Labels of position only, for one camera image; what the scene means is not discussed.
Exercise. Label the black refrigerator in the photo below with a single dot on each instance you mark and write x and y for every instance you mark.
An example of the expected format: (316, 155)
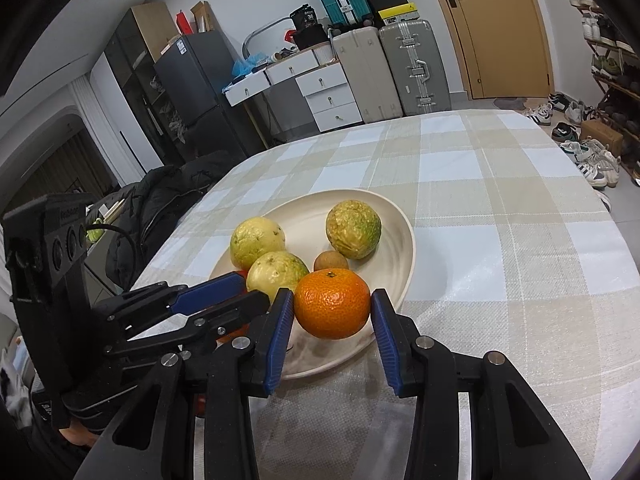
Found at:
(193, 71)

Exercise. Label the person's left hand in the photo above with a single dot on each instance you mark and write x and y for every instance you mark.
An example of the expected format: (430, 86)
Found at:
(79, 435)

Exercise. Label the checkered beige tablecloth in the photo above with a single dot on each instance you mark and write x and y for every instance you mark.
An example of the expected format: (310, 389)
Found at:
(514, 252)

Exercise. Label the orange in plate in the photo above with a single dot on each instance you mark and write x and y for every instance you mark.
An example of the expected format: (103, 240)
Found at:
(242, 331)

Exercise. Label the wooden shoe rack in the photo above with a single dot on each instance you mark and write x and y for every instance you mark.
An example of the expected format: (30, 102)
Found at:
(614, 67)

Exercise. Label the silver suitcase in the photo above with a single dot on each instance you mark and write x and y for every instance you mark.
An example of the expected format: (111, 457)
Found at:
(416, 66)

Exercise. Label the orange mandarin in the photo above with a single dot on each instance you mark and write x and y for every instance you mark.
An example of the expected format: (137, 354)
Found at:
(332, 304)

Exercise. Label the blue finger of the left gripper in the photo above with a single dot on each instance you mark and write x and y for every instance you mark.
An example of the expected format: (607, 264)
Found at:
(230, 315)
(133, 312)

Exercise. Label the wooden door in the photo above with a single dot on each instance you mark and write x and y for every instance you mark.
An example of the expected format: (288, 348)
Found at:
(501, 47)

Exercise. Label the red cherry tomato with stem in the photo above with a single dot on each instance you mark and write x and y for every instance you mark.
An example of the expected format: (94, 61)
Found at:
(200, 406)

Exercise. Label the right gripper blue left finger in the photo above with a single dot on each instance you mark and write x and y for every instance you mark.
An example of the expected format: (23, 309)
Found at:
(152, 435)

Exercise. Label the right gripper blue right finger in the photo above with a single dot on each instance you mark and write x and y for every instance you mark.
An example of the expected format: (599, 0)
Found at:
(513, 435)

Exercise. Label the yellow guava left in plate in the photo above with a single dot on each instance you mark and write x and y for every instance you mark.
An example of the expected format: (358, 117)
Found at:
(253, 238)

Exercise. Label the wrinkled yellow-green guava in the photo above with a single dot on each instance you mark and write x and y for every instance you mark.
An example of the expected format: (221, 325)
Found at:
(353, 229)

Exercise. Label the beige suitcase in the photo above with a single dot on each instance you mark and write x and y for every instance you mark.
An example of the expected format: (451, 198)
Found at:
(368, 74)

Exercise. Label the black jacket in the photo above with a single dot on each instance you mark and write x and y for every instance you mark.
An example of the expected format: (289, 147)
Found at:
(153, 208)

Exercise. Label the white drawer desk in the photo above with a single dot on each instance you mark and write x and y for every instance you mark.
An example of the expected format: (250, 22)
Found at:
(302, 95)

